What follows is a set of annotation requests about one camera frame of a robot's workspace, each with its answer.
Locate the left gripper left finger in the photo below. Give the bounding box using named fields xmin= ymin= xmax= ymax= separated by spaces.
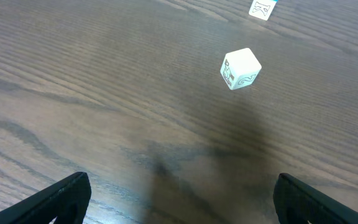
xmin=0 ymin=172 xmax=91 ymax=224

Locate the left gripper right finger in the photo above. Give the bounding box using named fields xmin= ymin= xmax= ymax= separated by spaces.
xmin=273 ymin=173 xmax=358 ymax=224

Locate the plain cream wooden block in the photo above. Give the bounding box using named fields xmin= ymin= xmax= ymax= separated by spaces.
xmin=220 ymin=48 xmax=262 ymax=90

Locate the yellow wooden block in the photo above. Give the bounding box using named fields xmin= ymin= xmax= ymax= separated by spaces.
xmin=249 ymin=0 xmax=278 ymax=21

